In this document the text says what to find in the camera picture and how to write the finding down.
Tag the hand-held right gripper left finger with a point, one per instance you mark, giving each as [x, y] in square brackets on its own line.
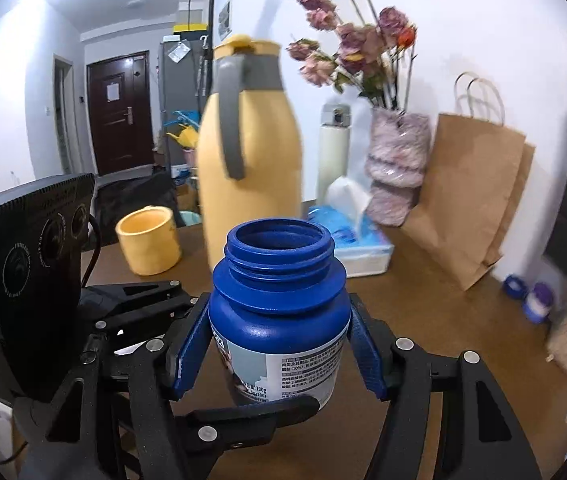
[188, 355]

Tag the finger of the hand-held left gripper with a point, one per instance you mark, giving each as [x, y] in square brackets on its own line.
[253, 420]
[138, 305]

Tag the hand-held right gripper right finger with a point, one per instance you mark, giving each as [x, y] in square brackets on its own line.
[363, 355]

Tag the blue plastic bottle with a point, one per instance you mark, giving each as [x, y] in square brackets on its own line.
[278, 310]

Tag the yellow cup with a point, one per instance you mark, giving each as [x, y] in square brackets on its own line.
[148, 250]

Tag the blue tissue pack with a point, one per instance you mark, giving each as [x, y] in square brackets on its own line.
[363, 255]

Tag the light blue basin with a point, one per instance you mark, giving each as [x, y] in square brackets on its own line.
[191, 218]

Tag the black chair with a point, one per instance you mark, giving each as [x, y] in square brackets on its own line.
[133, 195]

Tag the blue bottle cap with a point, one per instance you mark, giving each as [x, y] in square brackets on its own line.
[515, 287]

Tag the yellow watering can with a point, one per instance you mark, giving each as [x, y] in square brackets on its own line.
[183, 137]

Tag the dark brown door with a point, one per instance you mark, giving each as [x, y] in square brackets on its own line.
[118, 115]

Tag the purple lid jar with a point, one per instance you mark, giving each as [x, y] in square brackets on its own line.
[538, 305]

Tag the yellow thermos jug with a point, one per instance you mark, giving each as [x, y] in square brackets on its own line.
[263, 170]

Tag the brown paper bag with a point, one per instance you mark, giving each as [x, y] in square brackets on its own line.
[463, 185]
[522, 185]

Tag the white thermos bottle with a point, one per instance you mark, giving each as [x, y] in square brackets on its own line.
[333, 160]

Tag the pink patterned vase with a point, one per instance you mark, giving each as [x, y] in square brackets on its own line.
[396, 160]

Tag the grey refrigerator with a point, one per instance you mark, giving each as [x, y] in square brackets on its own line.
[176, 85]

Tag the yellow box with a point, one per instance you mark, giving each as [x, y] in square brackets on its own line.
[191, 30]

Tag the black studio lamp stand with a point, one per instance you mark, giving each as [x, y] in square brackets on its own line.
[212, 20]

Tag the dried pink flowers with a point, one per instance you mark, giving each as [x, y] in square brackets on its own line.
[353, 45]

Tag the wall picture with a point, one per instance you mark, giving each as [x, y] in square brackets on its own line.
[225, 19]

